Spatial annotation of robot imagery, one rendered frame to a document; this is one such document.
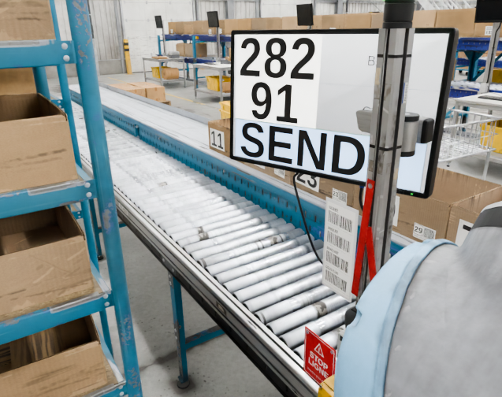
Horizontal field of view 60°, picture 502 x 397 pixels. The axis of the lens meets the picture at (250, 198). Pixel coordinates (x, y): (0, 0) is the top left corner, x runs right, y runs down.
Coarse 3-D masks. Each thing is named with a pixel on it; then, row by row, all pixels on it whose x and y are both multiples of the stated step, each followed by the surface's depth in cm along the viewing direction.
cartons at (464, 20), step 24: (168, 24) 1330; (192, 24) 1196; (240, 24) 1000; (264, 24) 927; (288, 24) 858; (336, 24) 755; (360, 24) 711; (432, 24) 606; (456, 24) 577; (480, 24) 551
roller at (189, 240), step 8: (264, 216) 199; (272, 216) 199; (232, 224) 190; (240, 224) 191; (248, 224) 192; (256, 224) 194; (208, 232) 184; (216, 232) 185; (224, 232) 186; (184, 240) 178; (192, 240) 179; (200, 240) 180
